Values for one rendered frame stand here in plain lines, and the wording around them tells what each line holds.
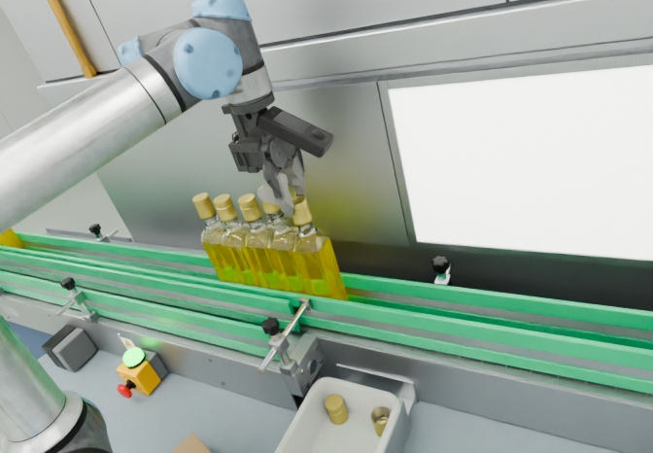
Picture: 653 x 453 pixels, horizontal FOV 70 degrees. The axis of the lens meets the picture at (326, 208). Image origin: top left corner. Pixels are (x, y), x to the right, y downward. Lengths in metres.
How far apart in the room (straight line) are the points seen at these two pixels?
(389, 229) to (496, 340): 0.29
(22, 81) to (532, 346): 6.99
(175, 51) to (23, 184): 0.20
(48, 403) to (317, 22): 0.71
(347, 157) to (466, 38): 0.30
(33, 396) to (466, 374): 0.66
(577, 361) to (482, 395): 0.18
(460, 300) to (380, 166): 0.28
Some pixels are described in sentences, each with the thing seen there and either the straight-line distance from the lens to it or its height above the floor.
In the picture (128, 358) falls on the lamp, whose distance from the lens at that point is 1.19.
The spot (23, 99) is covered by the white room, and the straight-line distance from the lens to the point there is 7.28.
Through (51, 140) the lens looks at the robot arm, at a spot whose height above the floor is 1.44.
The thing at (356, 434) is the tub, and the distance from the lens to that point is 0.94.
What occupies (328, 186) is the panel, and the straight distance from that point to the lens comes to 0.93.
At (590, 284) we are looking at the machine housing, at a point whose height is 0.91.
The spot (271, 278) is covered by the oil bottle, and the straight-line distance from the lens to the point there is 0.96.
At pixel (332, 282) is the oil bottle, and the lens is 0.90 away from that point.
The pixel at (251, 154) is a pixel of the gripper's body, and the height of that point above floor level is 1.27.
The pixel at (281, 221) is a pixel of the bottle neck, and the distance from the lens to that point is 0.86.
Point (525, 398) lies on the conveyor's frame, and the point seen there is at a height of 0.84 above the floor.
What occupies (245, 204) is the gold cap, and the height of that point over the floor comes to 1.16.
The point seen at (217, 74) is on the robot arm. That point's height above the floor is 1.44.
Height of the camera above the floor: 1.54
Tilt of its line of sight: 30 degrees down
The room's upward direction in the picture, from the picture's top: 17 degrees counter-clockwise
